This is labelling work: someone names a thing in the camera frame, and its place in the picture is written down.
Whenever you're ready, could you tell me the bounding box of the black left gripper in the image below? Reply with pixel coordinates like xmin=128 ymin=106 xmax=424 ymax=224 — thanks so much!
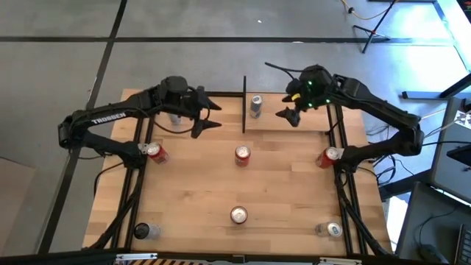
xmin=160 ymin=76 xmax=223 ymax=140

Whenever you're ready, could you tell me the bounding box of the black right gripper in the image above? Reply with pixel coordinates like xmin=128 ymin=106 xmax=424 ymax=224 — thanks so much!
xmin=275 ymin=65 xmax=336 ymax=128

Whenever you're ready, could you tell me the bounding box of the blue silver energy drink can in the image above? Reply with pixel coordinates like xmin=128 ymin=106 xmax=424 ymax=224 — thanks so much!
xmin=249 ymin=94 xmax=263 ymax=119

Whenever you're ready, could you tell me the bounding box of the red cola can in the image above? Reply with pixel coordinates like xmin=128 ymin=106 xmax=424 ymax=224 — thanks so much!
xmin=315 ymin=146 xmax=341 ymax=170
xmin=234 ymin=144 xmax=252 ymax=168

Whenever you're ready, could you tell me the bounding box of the red can black label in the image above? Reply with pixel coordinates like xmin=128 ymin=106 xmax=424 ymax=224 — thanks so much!
xmin=146 ymin=142 xmax=171 ymax=165

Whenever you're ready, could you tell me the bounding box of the orange Fanta soda can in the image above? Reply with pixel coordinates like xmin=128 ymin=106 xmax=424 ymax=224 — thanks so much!
xmin=230 ymin=205 xmax=249 ymax=225

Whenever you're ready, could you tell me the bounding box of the silver slim can teal tab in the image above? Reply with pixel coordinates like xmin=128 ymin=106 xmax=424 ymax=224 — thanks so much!
xmin=314 ymin=221 xmax=344 ymax=239

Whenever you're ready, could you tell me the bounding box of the black floor stand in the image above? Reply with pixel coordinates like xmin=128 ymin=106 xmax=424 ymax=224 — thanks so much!
xmin=352 ymin=0 xmax=400 ymax=54

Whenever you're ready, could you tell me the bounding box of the white slim can black lid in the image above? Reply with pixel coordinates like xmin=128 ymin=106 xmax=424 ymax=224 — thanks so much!
xmin=132 ymin=222 xmax=162 ymax=241

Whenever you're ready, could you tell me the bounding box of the black desk foot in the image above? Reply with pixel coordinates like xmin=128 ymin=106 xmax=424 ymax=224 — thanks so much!
xmin=400 ymin=73 xmax=471 ymax=100

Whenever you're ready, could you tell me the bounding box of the light grey desk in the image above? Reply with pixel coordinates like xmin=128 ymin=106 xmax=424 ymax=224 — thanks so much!
xmin=428 ymin=96 xmax=471 ymax=204

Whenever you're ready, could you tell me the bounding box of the white patterned tag sheet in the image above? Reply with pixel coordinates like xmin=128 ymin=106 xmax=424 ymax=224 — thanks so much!
xmin=453 ymin=109 xmax=471 ymax=130

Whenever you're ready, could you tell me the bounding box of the dark grey desk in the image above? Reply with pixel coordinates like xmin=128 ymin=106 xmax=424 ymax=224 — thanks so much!
xmin=395 ymin=182 xmax=471 ymax=265

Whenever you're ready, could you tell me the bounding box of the black keyboard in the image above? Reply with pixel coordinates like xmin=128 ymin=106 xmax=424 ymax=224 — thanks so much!
xmin=454 ymin=224 xmax=471 ymax=265

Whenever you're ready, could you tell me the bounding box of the black aluminium frame rail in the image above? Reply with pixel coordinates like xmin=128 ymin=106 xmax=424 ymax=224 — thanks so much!
xmin=200 ymin=91 xmax=247 ymax=98
xmin=88 ymin=116 xmax=157 ymax=251
xmin=325 ymin=105 xmax=393 ymax=257
xmin=0 ymin=250 xmax=471 ymax=265

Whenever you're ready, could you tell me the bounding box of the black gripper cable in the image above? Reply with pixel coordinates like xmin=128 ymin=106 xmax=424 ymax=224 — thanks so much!
xmin=264 ymin=61 xmax=297 ymax=80
xmin=149 ymin=86 xmax=211 ymax=135

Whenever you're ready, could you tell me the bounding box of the black shelf end frame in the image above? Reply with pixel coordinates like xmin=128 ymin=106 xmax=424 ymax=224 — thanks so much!
xmin=241 ymin=75 xmax=248 ymax=134

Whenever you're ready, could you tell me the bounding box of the black arm base cable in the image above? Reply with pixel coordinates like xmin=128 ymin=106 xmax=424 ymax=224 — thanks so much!
xmin=93 ymin=161 xmax=126 ymax=196

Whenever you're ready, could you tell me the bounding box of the yellow hanging cable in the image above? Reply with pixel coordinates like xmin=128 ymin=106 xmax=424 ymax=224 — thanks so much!
xmin=340 ymin=0 xmax=391 ymax=21

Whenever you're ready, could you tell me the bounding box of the black cable bundle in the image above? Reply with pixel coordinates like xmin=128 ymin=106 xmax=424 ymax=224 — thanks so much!
xmin=362 ymin=123 xmax=471 ymax=187

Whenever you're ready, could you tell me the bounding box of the white metal bracket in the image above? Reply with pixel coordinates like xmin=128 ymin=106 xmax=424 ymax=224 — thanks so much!
xmin=115 ymin=252 xmax=158 ymax=263
xmin=319 ymin=257 xmax=364 ymax=265

